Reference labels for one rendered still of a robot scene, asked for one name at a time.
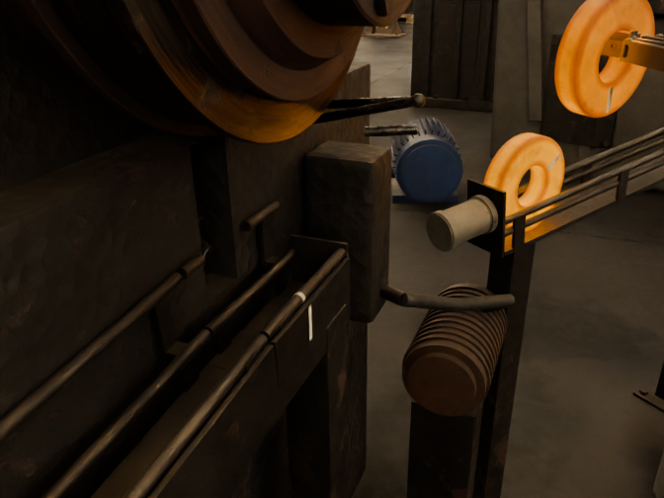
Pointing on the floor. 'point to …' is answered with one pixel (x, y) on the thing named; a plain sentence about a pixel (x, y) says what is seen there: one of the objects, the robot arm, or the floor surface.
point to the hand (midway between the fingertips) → (610, 41)
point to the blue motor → (426, 165)
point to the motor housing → (450, 394)
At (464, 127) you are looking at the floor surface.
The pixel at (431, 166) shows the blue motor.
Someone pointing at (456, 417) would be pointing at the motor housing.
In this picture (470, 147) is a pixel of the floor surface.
